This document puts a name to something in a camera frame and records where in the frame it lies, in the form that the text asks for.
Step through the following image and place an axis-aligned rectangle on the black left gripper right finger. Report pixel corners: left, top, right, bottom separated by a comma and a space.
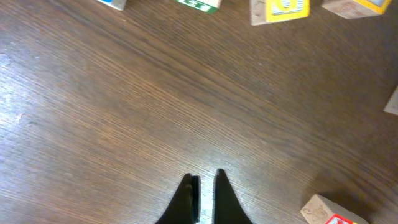
213, 169, 252, 224

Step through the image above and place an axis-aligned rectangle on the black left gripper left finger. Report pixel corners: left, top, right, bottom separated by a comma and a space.
156, 174, 201, 224

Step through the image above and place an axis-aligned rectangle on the red I letter block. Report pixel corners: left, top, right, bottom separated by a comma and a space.
300, 194, 369, 224

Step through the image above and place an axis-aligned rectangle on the wooden block red side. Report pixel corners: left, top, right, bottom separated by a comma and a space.
384, 86, 398, 115

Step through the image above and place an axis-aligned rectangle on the yellow block left lower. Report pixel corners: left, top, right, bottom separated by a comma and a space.
249, 0, 310, 26

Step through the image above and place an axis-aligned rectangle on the yellow block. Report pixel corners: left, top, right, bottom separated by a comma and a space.
249, 0, 310, 26
322, 0, 391, 19

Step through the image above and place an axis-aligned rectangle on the wooden block green side left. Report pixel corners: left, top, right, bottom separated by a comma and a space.
177, 0, 222, 14

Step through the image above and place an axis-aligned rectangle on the blue H block lower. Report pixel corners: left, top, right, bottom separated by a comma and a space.
97, 0, 127, 11

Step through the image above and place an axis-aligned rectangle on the yellow block left middle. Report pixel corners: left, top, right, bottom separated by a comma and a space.
322, 0, 391, 19

